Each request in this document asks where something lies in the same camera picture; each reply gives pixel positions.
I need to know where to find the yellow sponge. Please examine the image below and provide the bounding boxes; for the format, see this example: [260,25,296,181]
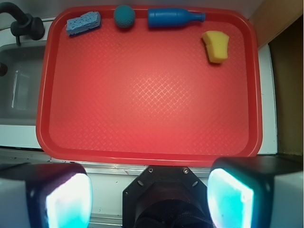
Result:
[201,30,229,64]

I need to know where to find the grey sink basin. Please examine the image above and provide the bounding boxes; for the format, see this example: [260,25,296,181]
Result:
[0,41,46,126]

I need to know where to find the blue sponge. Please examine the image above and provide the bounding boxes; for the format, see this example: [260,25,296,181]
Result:
[66,11,102,36]

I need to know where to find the black faucet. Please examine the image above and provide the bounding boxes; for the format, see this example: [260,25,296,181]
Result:
[0,2,45,46]

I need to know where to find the red plastic tray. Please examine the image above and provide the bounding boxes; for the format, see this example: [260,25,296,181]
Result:
[36,6,262,167]

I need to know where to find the blue plastic bottle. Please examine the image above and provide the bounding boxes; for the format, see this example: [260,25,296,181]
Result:
[147,8,206,28]

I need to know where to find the teal blue ball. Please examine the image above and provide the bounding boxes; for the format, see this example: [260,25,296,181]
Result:
[114,5,135,29]

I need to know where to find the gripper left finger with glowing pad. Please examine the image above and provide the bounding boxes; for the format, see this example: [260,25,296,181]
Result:
[0,163,93,228]

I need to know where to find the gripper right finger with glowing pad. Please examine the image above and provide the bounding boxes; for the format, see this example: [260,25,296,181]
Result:
[207,156,304,228]

